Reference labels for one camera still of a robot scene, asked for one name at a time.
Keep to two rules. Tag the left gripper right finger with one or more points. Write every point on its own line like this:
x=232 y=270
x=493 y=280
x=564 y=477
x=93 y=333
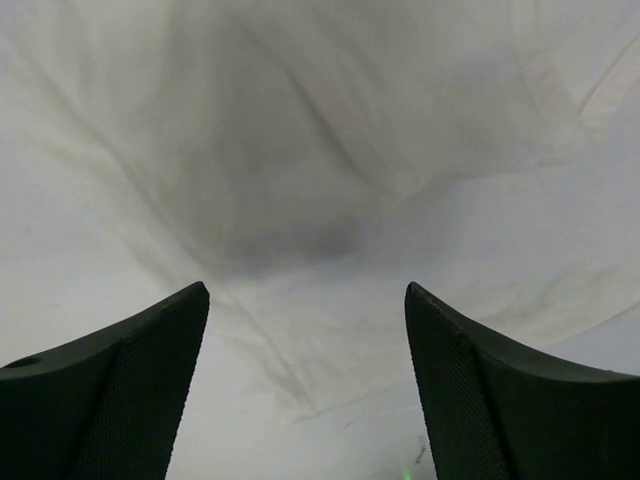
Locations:
x=495 y=408

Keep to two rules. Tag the white tank top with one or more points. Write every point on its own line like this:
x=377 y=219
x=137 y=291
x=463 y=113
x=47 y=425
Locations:
x=308 y=159

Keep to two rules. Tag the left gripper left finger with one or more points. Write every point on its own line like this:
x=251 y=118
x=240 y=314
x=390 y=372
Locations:
x=107 y=405

